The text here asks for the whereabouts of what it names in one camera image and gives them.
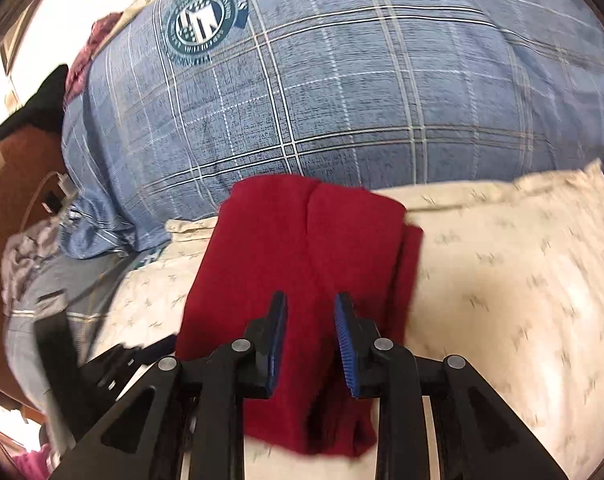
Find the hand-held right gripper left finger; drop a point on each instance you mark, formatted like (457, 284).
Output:
(277, 350)

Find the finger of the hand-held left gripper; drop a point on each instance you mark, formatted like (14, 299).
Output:
(117, 365)

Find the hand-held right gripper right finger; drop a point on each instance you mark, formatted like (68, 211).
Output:
(344, 350)

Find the dark red garment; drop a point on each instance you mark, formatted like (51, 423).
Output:
(302, 245)

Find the grey-blue jeans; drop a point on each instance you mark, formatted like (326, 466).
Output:
(27, 340)

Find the grey patterned cloth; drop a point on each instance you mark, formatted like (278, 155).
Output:
(29, 260)

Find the pink cloth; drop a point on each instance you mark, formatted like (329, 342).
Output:
(32, 462)

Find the white leaf-print pillow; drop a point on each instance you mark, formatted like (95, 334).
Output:
(507, 285)

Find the brown wooden headboard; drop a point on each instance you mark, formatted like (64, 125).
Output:
(12, 185)

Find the black cloth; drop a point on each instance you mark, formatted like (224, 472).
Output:
(37, 110)

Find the blue plaid duvet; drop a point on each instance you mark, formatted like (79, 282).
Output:
(372, 80)

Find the maroon patterned cloth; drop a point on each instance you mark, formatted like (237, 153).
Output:
(89, 55)

